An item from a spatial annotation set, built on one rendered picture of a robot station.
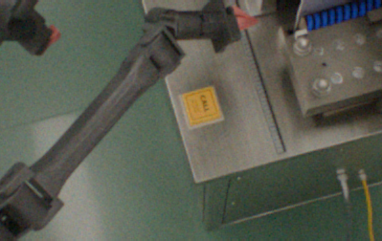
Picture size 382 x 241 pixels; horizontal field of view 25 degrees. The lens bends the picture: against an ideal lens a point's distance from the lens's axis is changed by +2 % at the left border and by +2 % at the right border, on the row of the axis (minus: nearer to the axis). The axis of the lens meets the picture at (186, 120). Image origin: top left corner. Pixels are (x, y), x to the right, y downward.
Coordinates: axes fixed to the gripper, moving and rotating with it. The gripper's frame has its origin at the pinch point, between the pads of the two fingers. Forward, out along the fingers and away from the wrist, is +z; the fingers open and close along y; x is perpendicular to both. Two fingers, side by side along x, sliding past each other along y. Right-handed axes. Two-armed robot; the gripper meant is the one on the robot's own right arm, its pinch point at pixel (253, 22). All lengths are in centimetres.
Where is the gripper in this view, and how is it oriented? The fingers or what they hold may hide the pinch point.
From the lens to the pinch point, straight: 178.8
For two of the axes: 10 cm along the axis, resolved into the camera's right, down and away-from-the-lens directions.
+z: 8.4, -1.0, 5.3
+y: 2.8, 9.2, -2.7
